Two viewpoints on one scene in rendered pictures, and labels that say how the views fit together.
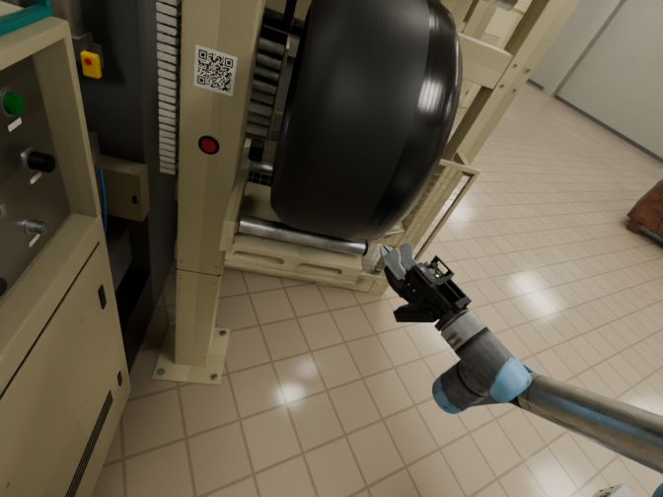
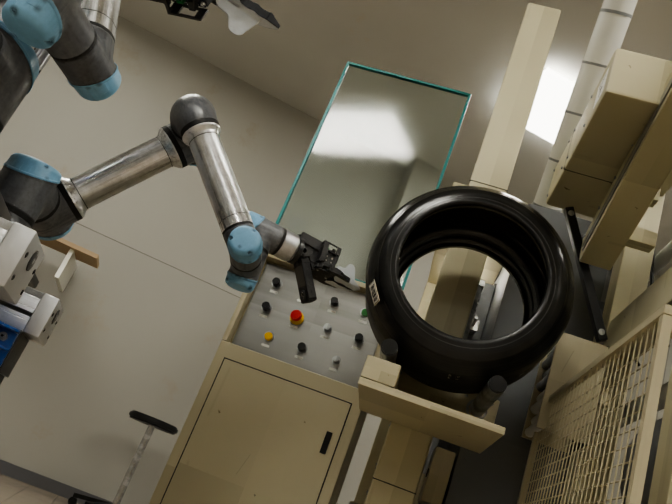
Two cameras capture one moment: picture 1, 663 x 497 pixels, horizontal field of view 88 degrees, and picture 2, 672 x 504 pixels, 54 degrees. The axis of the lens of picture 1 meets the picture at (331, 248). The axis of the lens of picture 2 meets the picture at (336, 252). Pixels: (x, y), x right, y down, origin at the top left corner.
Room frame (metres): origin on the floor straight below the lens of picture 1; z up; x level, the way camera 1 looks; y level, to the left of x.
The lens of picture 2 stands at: (1.35, -1.59, 0.45)
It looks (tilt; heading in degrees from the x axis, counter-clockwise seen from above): 21 degrees up; 120
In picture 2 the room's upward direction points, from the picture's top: 22 degrees clockwise
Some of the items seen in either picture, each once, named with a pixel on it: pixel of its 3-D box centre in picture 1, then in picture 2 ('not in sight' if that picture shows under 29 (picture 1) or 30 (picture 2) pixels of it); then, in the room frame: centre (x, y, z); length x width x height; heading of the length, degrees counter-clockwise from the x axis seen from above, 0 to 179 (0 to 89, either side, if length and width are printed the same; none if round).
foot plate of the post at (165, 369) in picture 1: (193, 351); not in sight; (0.71, 0.36, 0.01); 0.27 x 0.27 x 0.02; 19
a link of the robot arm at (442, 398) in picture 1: (467, 386); (246, 265); (0.43, -0.36, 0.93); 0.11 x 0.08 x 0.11; 118
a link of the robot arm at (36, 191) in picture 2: not in sight; (26, 186); (0.02, -0.69, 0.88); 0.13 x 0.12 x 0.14; 118
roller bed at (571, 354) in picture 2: (250, 81); (564, 393); (1.10, 0.46, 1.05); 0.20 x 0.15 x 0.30; 109
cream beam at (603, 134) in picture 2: not in sight; (617, 147); (1.13, 0.11, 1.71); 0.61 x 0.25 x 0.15; 109
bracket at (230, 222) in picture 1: (240, 188); (430, 394); (0.75, 0.30, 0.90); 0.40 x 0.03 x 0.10; 19
